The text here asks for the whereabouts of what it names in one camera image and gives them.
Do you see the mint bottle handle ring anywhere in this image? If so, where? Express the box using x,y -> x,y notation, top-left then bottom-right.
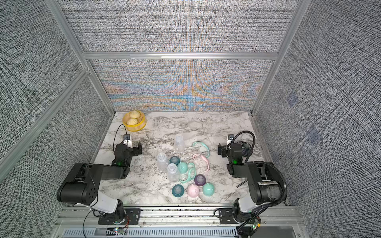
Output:
192,141 -> 211,158

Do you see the clear baby bottle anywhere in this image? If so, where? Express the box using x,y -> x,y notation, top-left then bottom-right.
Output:
174,134 -> 185,152

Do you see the dark teal nipple collar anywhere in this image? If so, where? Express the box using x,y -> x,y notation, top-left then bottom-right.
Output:
172,184 -> 185,197

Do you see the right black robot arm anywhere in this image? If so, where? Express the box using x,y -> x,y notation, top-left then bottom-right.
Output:
217,143 -> 287,223

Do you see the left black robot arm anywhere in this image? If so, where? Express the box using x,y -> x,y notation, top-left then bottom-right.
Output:
57,142 -> 142,224

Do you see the lower beige bun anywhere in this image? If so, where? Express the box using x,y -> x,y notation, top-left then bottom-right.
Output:
127,118 -> 139,126

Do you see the beige bun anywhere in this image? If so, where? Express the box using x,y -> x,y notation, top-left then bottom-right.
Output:
129,110 -> 140,119
127,118 -> 139,126

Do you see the yellow steamer basket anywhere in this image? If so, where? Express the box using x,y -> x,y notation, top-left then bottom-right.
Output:
122,110 -> 147,132

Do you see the clear bottle left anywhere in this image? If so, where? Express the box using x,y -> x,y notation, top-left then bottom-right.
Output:
156,152 -> 170,171

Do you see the upper beige bun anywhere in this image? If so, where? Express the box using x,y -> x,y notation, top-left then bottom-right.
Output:
129,110 -> 140,119

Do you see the purple nipple collar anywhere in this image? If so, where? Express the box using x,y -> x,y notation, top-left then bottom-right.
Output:
194,174 -> 206,186

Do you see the mint bottle cap front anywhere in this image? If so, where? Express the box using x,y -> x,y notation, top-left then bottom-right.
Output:
202,182 -> 215,197

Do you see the mint bottle cap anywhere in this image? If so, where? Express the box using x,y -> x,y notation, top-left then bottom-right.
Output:
202,182 -> 215,197
177,162 -> 188,174

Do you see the mint bottle cap middle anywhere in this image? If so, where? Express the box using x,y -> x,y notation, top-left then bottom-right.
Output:
177,162 -> 188,174

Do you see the clear bottle front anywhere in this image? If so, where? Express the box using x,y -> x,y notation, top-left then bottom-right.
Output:
167,163 -> 181,182

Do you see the pink bottle cap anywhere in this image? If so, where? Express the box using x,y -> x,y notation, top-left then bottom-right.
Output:
187,184 -> 199,198

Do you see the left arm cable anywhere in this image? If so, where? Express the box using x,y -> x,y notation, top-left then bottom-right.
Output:
112,124 -> 129,152

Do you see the pink bottle handle ring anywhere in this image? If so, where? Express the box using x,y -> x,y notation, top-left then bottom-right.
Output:
192,153 -> 210,173

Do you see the mint handle ring front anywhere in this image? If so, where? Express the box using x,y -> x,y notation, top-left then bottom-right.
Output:
179,162 -> 197,184

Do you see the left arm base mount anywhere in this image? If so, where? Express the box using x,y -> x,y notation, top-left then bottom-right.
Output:
98,208 -> 141,225

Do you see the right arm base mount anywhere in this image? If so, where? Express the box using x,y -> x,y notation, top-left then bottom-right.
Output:
215,208 -> 248,225

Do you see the aluminium front rail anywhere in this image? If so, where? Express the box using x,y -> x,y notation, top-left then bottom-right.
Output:
54,204 -> 305,229

